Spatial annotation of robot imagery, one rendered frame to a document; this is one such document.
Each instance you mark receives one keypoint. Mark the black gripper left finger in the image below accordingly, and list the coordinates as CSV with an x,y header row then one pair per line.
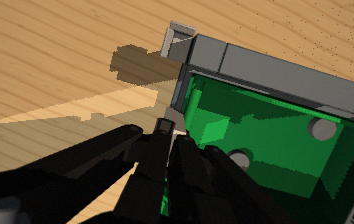
x,y
54,189

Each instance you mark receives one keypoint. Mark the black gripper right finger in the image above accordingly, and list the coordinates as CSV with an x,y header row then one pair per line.
x,y
234,198

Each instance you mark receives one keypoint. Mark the green bin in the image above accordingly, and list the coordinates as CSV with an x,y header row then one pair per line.
x,y
312,180
164,208

